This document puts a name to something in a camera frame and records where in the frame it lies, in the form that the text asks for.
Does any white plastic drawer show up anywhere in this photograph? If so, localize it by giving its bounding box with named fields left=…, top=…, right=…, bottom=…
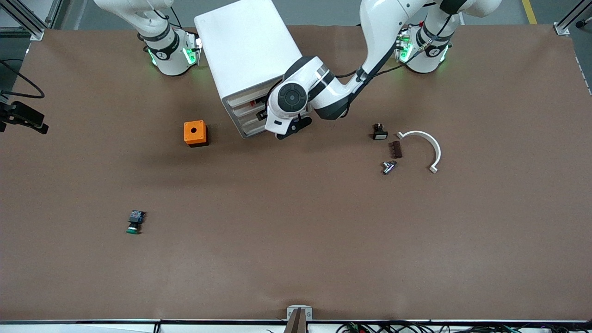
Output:
left=239, top=119, right=270, bottom=138
left=225, top=85, right=278, bottom=111
left=230, top=103, right=257, bottom=119
left=234, top=111, right=266, bottom=128

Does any white drawer cabinet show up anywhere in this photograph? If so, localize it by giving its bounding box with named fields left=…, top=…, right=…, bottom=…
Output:
left=194, top=0, right=309, bottom=139

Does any green push button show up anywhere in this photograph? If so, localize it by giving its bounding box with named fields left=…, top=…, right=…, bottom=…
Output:
left=126, top=210, right=147, bottom=235

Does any orange box with hole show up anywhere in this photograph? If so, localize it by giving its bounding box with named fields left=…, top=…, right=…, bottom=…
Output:
left=184, top=120, right=209, bottom=148

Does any white half-round clamp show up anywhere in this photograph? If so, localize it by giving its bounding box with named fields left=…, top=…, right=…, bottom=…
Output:
left=396, top=130, right=442, bottom=174

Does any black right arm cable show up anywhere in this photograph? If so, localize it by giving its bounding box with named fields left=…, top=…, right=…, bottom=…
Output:
left=0, top=58, right=46, bottom=99

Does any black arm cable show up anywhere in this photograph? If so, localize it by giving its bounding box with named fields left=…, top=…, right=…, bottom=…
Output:
left=333, top=14, right=456, bottom=80
left=0, top=58, right=46, bottom=99

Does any aluminium frame profile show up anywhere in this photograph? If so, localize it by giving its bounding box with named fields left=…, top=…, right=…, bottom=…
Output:
left=553, top=0, right=592, bottom=37
left=0, top=0, right=63, bottom=41

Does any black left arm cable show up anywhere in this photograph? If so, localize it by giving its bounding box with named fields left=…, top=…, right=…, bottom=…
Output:
left=333, top=14, right=456, bottom=80

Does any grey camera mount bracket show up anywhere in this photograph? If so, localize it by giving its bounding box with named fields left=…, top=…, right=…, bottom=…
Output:
left=284, top=305, right=313, bottom=333

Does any black cable bundle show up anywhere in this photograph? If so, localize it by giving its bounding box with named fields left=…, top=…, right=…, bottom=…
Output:
left=335, top=321, right=592, bottom=333

